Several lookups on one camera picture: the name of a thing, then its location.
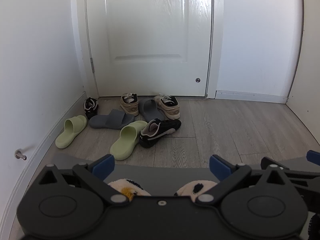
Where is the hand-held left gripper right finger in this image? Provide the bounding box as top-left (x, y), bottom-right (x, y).
top-left (195, 154), bottom-right (288, 204)

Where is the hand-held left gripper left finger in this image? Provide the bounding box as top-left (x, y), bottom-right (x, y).
top-left (37, 154), bottom-right (130, 204)

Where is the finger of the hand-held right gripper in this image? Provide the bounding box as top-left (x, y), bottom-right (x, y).
top-left (261, 156), bottom-right (320, 188)
top-left (307, 150), bottom-right (320, 167)

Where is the light green slide sandal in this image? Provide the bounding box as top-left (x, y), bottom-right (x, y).
top-left (109, 120), bottom-right (148, 161)
top-left (55, 115), bottom-right (88, 150)

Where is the grey slide sandal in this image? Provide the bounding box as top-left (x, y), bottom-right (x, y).
top-left (89, 108), bottom-right (135, 130)
top-left (138, 98), bottom-right (165, 122)

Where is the black sneaker white stripe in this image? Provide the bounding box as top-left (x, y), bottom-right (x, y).
top-left (139, 119), bottom-right (182, 148)
top-left (83, 97), bottom-right (99, 120)

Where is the beige lace-up sneaker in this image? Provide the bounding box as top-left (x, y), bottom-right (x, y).
top-left (120, 93), bottom-right (139, 117)
top-left (153, 94), bottom-right (181, 120)

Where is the panda slipper with yellow patch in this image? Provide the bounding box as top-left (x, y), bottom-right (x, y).
top-left (107, 178), bottom-right (152, 202)

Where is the fluffy panda slipper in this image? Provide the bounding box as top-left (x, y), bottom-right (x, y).
top-left (174, 181), bottom-right (218, 203)

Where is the white baseboard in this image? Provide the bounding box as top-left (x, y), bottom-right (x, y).
top-left (5, 91), bottom-right (87, 230)
top-left (215, 90), bottom-right (288, 104)

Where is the white cabinet side panel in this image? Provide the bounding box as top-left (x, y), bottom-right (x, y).
top-left (286, 0), bottom-right (320, 145)

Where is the white panelled door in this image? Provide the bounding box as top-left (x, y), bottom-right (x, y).
top-left (84, 0), bottom-right (215, 99)

